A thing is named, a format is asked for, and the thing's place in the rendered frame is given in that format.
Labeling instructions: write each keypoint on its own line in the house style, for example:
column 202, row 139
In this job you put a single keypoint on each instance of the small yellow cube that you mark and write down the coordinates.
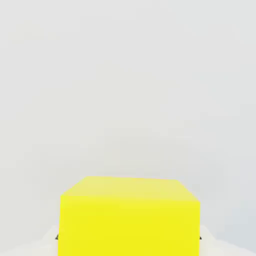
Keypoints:
column 130, row 224

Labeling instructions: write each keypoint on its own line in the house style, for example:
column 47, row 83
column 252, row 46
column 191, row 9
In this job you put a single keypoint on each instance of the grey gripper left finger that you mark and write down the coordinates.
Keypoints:
column 46, row 245

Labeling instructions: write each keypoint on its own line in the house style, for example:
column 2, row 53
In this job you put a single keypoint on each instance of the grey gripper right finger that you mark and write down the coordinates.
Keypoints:
column 214, row 245

